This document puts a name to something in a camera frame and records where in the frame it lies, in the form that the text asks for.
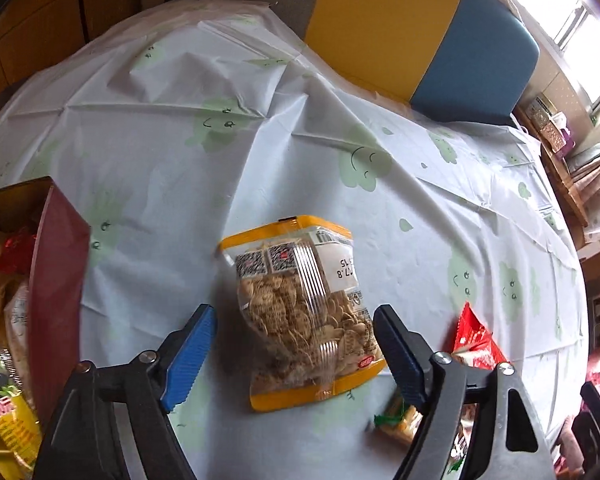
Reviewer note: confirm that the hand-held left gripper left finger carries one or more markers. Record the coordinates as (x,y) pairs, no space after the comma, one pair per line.
(190,360)

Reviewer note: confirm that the pink speckled box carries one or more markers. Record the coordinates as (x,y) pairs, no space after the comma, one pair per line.
(556,133)

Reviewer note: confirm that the red foil snack packet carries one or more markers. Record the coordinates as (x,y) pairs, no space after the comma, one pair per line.
(15,252)

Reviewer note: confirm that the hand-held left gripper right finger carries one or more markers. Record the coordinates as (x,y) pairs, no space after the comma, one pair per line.
(400,360)

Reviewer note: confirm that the window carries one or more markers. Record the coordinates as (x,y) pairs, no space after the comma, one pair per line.
(572,20)

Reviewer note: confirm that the grey yellow blue headboard cushion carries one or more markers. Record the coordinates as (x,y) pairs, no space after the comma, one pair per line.
(380,20)

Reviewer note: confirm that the green yellow small packet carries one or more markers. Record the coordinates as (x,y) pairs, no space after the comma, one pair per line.
(397,417)

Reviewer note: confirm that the gold tin box red outside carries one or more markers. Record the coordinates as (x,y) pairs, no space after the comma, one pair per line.
(60,285)

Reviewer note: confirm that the black chair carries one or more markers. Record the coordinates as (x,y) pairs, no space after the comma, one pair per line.
(595,417)

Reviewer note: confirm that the orange-edged seed bag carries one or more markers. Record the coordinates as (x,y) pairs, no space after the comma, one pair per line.
(300,310)

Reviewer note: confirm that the wooden wardrobe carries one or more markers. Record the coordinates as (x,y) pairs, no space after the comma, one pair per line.
(40,25)

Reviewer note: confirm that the clear brown bread packet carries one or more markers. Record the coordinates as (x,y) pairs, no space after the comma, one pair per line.
(18,320)

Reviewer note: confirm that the wooden shelf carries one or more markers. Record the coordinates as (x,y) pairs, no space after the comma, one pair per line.
(567,182)

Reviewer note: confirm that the white green-printed tablecloth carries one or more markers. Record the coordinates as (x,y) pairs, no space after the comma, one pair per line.
(180,110)

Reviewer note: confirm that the patterned box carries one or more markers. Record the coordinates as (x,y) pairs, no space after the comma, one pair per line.
(544,106)

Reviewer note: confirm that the yellow black snack packet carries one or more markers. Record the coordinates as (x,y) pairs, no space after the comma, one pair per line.
(10,425)

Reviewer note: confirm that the grey seat cushion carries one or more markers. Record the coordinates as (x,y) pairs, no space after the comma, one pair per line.
(592,153)

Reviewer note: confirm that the red white snack packet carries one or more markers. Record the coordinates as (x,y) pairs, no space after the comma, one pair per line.
(475,337)

